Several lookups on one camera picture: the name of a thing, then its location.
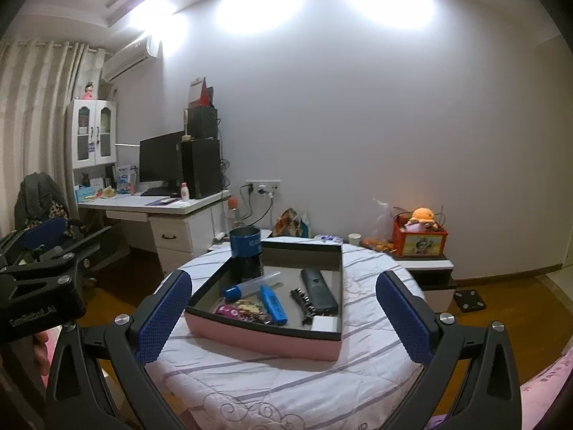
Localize white desk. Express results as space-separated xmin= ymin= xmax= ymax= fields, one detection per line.
xmin=77 ymin=188 xmax=232 ymax=274

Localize red key strap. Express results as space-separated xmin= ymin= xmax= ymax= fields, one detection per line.
xmin=214 ymin=298 xmax=274 ymax=325

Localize red printed box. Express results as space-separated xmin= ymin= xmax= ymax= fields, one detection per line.
xmin=392 ymin=216 xmax=449 ymax=258

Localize blue white box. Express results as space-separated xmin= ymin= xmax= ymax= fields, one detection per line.
xmin=115 ymin=164 xmax=134 ymax=195

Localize white wall power socket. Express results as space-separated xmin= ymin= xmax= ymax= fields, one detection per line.
xmin=245 ymin=180 xmax=282 ymax=195

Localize black remote control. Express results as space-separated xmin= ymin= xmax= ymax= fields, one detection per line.
xmin=300 ymin=267 xmax=340 ymax=316

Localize clear plastic bag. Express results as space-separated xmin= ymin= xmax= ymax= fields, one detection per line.
xmin=372 ymin=197 xmax=397 ymax=240

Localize clear tube blue cap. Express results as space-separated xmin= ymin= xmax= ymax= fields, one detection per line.
xmin=222 ymin=278 xmax=284 ymax=300

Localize pink printed blanket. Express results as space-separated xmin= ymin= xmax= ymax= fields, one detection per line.
xmin=517 ymin=349 xmax=573 ymax=430

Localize beige curtain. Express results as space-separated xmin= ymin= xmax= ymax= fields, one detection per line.
xmin=0 ymin=40 xmax=110 ymax=234

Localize red desk calendar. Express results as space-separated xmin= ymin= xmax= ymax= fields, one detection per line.
xmin=189 ymin=76 xmax=216 ymax=109

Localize black speaker box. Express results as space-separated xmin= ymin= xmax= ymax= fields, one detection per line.
xmin=186 ymin=106 xmax=218 ymax=139

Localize black hair claw clip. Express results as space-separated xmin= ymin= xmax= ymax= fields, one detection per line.
xmin=289 ymin=287 xmax=319 ymax=327

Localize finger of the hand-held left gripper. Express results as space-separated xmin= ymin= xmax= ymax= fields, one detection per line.
xmin=0 ymin=216 xmax=69 ymax=263
xmin=0 ymin=228 xmax=112 ymax=281

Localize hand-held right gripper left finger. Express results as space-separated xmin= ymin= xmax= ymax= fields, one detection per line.
xmin=45 ymin=269 xmax=193 ymax=430

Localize pile of orange peels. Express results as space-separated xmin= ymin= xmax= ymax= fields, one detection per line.
xmin=362 ymin=237 xmax=395 ymax=252

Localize black bathroom scale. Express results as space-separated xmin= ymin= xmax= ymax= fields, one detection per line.
xmin=453 ymin=290 xmax=487 ymax=313

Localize pink storage box black rim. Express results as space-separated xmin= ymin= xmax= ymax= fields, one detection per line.
xmin=184 ymin=238 xmax=345 ymax=363

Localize black power cables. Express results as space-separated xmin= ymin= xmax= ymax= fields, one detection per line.
xmin=237 ymin=183 xmax=275 ymax=229

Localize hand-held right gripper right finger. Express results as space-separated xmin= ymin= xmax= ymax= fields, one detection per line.
xmin=375 ymin=271 xmax=524 ymax=430

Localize black white low cabinet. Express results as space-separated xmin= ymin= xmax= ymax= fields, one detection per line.
xmin=208 ymin=228 xmax=457 ymax=314

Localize white glass-door cabinet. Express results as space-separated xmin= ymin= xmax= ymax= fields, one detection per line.
xmin=66 ymin=99 xmax=118 ymax=171

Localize black computer monitor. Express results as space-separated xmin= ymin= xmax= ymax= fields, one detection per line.
xmin=138 ymin=131 xmax=185 ymax=189

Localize black computer tower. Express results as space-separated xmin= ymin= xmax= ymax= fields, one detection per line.
xmin=180 ymin=138 xmax=223 ymax=200

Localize colourful snack bag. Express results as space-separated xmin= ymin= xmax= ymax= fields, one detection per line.
xmin=273 ymin=207 xmax=298 ymax=237

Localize office chair with clothes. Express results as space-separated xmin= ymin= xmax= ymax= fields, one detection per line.
xmin=14 ymin=172 xmax=70 ymax=238

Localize white air conditioner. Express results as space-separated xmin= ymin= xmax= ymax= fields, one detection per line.
xmin=102 ymin=36 xmax=161 ymax=83

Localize orange plush toy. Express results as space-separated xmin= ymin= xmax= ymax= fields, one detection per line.
xmin=405 ymin=207 xmax=439 ymax=233

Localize blue tin can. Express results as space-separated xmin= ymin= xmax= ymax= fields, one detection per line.
xmin=229 ymin=227 xmax=264 ymax=282

